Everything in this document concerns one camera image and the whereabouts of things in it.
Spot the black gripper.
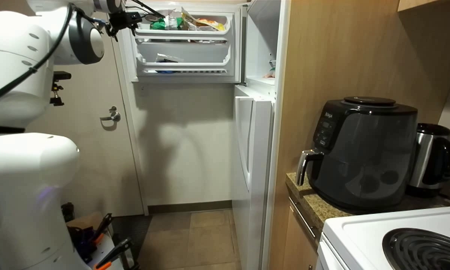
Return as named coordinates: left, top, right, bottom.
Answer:
left=106, top=4, right=142, bottom=40

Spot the white freezer door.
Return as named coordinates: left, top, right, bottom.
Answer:
left=126, top=0, right=246, bottom=85

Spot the white fridge door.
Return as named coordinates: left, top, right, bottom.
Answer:
left=232, top=84, right=276, bottom=270

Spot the white fridge cabinet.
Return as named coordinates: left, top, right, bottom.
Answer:
left=244, top=0, right=292, bottom=270

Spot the green food bag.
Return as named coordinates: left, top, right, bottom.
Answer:
left=148, top=16, right=183, bottom=30

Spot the blue package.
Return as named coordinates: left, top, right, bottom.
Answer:
left=154, top=69, right=192, bottom=76

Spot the orange snack packet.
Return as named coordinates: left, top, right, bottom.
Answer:
left=190, top=13, right=229, bottom=33

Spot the white room door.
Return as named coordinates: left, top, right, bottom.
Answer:
left=27, top=58, right=147, bottom=217

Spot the black orange clamp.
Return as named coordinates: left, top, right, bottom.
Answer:
left=91, top=237, right=133, bottom=270

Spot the speckled kitchen countertop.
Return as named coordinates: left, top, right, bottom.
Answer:
left=283, top=169, right=450, bottom=237

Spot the black coffee maker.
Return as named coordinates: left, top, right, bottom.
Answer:
left=295, top=96, right=420, bottom=208

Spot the wooden base cabinet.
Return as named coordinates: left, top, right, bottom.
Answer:
left=268, top=193, right=321, bottom=270

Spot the white electric stove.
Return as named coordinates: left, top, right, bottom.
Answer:
left=313, top=204, right=450, bottom=270

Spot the stainless steel black kettle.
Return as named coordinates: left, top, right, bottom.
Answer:
left=408, top=121, right=450, bottom=198

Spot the black tool handle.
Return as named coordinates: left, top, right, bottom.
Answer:
left=87, top=211, right=114, bottom=247

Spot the wooden wall cabinet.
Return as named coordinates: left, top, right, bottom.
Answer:
left=396, top=0, right=450, bottom=13

